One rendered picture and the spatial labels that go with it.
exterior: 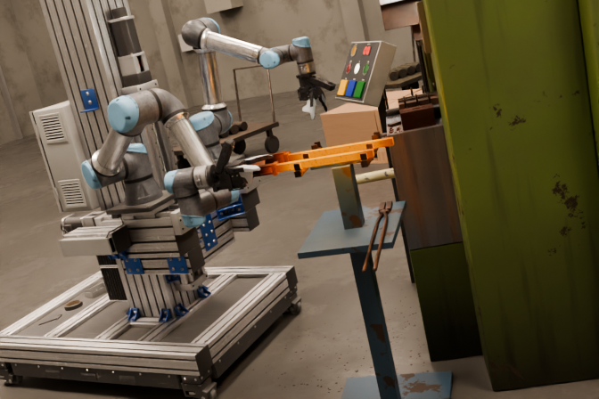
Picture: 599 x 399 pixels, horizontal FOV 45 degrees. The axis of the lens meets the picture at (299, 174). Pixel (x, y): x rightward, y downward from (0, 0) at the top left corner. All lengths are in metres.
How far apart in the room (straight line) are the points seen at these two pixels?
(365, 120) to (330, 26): 5.98
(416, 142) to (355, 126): 3.53
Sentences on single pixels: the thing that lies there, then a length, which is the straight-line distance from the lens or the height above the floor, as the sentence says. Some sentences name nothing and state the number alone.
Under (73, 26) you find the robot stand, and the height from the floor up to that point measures 1.54.
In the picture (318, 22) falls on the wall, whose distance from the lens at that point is 12.01.
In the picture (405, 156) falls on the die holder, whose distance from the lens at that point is 2.63.
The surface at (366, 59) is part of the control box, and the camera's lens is 3.28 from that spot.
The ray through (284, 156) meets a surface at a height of 0.97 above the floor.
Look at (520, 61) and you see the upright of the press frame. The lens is 2.34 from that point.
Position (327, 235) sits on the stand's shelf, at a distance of 2.35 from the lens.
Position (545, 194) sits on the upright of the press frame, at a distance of 2.44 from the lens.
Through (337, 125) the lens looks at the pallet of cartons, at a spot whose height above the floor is 0.35.
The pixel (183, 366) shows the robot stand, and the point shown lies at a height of 0.18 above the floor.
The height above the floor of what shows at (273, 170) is 0.96.
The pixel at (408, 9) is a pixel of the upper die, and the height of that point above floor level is 1.33.
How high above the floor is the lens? 1.44
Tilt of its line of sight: 13 degrees down
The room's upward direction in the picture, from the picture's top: 13 degrees counter-clockwise
